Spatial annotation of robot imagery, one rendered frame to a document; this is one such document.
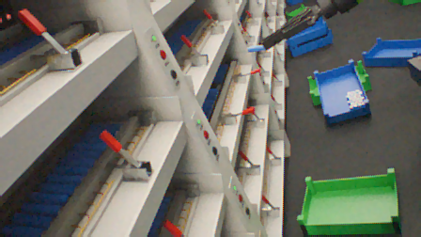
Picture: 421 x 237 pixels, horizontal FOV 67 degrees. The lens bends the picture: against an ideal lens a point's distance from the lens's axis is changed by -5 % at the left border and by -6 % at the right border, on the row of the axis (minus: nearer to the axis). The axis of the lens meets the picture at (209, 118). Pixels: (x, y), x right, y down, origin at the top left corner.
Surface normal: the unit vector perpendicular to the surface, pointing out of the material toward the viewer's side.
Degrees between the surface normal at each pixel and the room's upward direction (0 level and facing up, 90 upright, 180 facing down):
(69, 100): 108
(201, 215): 18
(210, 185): 90
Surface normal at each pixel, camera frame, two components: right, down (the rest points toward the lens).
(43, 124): 0.97, 0.00
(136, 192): -0.12, -0.85
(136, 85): -0.19, 0.52
